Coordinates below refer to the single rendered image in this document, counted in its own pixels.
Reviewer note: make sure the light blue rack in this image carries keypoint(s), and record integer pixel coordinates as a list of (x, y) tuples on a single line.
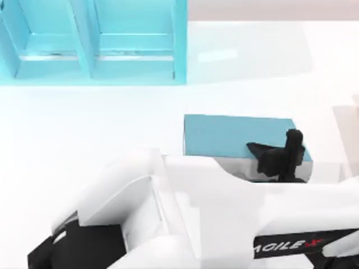
[(84, 42)]

